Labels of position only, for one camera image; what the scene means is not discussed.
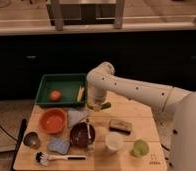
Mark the orange tomato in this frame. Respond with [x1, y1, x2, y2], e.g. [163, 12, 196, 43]
[49, 90, 62, 101]

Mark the dark maroon bowl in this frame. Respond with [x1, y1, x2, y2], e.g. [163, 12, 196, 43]
[70, 122, 95, 148]

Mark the brown black sponge block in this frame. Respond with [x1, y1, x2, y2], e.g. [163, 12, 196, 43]
[109, 119, 132, 135]

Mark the red bowl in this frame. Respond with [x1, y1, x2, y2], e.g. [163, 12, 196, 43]
[38, 108, 67, 134]

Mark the metal cup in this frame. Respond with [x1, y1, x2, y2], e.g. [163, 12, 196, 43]
[23, 132, 41, 149]

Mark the grey cloth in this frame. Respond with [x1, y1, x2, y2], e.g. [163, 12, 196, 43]
[68, 110, 88, 128]

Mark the green cup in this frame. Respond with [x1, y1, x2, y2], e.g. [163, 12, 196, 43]
[130, 139, 149, 158]

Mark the white dish brush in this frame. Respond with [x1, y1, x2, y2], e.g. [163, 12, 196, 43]
[35, 152, 87, 166]

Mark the white spoon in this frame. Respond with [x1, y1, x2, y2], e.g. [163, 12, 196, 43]
[86, 118, 92, 144]

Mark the green plastic tray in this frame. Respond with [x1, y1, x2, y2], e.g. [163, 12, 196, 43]
[35, 73, 87, 107]

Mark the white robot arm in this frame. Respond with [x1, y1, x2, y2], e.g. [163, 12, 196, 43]
[87, 62, 196, 171]

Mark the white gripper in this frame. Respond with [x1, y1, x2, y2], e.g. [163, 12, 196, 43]
[88, 90, 106, 112]

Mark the blue sponge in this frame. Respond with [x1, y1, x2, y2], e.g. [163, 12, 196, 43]
[47, 137, 70, 155]

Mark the white cup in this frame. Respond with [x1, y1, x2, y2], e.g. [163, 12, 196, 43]
[105, 132, 124, 152]

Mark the metal frame stand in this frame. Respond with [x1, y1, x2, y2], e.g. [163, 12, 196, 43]
[46, 0, 125, 31]

